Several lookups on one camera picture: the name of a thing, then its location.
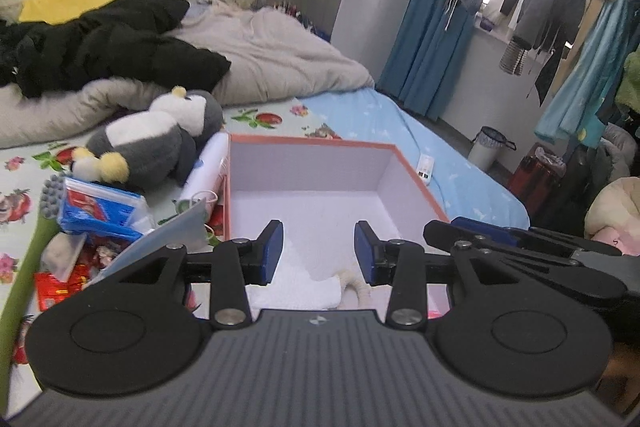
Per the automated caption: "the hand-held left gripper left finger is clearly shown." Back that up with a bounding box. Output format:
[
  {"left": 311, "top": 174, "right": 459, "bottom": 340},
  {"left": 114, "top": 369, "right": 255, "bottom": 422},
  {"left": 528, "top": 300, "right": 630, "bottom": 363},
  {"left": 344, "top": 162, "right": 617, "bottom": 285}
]
[{"left": 102, "top": 220, "right": 285, "bottom": 332}]

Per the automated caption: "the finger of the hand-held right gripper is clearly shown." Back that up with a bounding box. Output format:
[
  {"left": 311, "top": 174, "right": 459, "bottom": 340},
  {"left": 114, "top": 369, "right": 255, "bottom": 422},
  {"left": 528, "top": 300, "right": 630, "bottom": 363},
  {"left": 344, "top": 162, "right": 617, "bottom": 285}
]
[
  {"left": 423, "top": 217, "right": 624, "bottom": 259},
  {"left": 492, "top": 253, "right": 629, "bottom": 305}
]

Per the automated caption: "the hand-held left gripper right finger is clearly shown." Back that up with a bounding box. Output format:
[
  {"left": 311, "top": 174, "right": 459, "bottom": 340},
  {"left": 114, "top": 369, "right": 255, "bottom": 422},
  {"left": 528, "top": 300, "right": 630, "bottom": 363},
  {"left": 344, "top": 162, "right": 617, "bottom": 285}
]
[{"left": 353, "top": 220, "right": 537, "bottom": 332}]

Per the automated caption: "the red and white cardboard box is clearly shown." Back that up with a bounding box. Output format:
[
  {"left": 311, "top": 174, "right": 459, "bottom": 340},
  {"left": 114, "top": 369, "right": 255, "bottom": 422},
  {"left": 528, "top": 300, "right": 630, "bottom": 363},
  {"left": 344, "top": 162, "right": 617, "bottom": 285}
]
[{"left": 220, "top": 133, "right": 451, "bottom": 323}]

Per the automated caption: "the blue tissue pack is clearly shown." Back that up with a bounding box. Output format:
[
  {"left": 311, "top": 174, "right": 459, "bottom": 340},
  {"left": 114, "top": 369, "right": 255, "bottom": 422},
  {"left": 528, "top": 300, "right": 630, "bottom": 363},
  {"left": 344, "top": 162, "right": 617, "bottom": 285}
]
[{"left": 56, "top": 177, "right": 151, "bottom": 242}]

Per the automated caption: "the cream fabric piece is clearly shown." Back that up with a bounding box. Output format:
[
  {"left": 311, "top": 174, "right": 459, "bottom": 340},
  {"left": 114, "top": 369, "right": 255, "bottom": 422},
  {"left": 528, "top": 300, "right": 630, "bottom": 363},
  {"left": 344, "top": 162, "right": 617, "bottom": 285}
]
[{"left": 334, "top": 269, "right": 373, "bottom": 309}]

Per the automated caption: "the white towel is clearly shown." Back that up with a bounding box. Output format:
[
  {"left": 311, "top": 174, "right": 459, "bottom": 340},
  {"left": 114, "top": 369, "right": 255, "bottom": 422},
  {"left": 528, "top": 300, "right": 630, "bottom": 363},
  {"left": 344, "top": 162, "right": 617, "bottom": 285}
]
[{"left": 234, "top": 192, "right": 396, "bottom": 313}]

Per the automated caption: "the red trash bin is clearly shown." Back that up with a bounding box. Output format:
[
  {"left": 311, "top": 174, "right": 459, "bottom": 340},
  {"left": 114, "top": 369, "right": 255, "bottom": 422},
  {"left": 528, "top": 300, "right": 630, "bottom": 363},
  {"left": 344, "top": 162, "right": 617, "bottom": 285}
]
[{"left": 507, "top": 143, "right": 567, "bottom": 216}]

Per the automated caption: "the white trash bin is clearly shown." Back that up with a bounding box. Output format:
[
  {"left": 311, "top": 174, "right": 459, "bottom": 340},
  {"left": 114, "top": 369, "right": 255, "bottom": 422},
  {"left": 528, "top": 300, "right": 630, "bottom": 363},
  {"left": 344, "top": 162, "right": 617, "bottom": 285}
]
[{"left": 467, "top": 126, "right": 517, "bottom": 172}]

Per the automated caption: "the white remote control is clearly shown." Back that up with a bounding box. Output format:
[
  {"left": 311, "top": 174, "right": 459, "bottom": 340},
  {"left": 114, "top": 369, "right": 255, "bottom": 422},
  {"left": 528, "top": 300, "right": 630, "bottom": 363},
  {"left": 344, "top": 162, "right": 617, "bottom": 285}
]
[{"left": 416, "top": 154, "right": 435, "bottom": 183}]

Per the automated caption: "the cream fluffy blanket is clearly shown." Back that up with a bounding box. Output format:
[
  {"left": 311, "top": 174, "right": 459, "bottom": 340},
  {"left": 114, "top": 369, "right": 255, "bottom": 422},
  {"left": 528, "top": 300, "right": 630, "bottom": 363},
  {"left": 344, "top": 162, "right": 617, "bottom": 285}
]
[{"left": 584, "top": 177, "right": 640, "bottom": 254}]

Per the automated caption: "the dark luggage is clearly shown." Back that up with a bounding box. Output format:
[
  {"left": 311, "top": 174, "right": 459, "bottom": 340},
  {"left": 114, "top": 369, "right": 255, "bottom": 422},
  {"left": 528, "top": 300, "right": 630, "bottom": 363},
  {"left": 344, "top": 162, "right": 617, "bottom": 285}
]
[{"left": 560, "top": 147, "right": 612, "bottom": 220}]

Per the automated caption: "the white bottle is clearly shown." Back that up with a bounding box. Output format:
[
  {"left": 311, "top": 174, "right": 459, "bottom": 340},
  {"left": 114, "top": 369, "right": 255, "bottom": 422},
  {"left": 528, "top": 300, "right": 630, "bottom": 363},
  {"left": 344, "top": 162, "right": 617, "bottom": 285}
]
[{"left": 179, "top": 132, "right": 232, "bottom": 214}]

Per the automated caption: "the light blue bedsheet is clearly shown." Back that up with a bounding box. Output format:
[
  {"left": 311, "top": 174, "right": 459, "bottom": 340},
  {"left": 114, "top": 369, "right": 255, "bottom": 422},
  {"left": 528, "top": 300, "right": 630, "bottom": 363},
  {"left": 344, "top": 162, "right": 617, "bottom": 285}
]
[{"left": 295, "top": 87, "right": 531, "bottom": 233}]

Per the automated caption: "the grey padded jacket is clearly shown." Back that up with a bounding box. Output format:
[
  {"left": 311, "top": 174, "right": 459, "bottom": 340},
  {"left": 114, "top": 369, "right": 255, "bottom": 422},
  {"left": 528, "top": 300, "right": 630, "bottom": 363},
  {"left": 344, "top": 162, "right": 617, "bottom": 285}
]
[{"left": 599, "top": 122, "right": 637, "bottom": 180}]

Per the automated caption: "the grey and white penguin plush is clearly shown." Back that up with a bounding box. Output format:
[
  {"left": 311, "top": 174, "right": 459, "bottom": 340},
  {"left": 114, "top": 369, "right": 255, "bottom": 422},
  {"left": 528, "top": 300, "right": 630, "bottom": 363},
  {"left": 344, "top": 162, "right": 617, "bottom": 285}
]
[{"left": 71, "top": 87, "right": 226, "bottom": 194}]

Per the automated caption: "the light blue hanging dress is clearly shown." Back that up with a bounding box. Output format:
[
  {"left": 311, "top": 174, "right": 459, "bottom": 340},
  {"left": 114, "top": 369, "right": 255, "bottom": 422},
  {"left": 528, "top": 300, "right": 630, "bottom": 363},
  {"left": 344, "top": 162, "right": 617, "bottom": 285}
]
[{"left": 534, "top": 0, "right": 640, "bottom": 146}]

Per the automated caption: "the grey quilt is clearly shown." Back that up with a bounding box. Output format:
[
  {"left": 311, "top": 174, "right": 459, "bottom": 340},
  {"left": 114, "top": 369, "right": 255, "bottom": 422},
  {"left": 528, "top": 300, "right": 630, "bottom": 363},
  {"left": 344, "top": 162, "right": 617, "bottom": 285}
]
[{"left": 0, "top": 0, "right": 376, "bottom": 150}]

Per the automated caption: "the blue curtain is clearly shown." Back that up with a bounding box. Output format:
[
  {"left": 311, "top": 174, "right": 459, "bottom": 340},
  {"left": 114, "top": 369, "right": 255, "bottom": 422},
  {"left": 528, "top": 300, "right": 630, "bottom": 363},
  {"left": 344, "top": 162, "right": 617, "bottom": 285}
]
[{"left": 377, "top": 0, "right": 493, "bottom": 120}]

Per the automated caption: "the green cloth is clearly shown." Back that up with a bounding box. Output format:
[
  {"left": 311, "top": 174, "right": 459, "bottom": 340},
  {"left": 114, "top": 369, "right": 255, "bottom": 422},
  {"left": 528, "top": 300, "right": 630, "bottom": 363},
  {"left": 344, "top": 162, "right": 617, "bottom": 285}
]
[{"left": 615, "top": 52, "right": 640, "bottom": 112}]

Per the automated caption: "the plain red packet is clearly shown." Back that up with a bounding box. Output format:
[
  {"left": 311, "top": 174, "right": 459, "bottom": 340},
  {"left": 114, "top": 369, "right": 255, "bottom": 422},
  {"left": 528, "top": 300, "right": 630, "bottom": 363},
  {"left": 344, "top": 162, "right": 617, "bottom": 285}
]
[{"left": 34, "top": 271, "right": 86, "bottom": 312}]

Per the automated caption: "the green massage hammer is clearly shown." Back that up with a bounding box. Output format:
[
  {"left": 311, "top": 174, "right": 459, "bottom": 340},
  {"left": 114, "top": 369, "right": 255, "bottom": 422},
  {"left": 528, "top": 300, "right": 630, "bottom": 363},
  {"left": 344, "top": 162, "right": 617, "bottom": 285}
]
[{"left": 0, "top": 177, "right": 67, "bottom": 408}]

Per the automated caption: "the fruit printed bedsheet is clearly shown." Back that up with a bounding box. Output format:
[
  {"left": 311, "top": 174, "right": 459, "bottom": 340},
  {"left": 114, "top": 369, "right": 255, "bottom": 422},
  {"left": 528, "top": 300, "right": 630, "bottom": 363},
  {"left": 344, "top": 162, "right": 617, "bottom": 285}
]
[{"left": 0, "top": 99, "right": 346, "bottom": 408}]

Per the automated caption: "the black jacket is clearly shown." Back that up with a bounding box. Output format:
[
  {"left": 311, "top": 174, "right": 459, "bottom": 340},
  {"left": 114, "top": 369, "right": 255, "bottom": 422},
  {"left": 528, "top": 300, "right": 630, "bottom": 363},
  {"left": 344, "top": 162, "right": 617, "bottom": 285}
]
[{"left": 0, "top": 0, "right": 232, "bottom": 99}]

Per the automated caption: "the yellow pillow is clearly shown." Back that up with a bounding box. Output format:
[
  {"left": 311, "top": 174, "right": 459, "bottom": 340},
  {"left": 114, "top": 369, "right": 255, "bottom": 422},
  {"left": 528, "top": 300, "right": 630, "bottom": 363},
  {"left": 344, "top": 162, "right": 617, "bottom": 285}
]
[{"left": 19, "top": 0, "right": 121, "bottom": 26}]

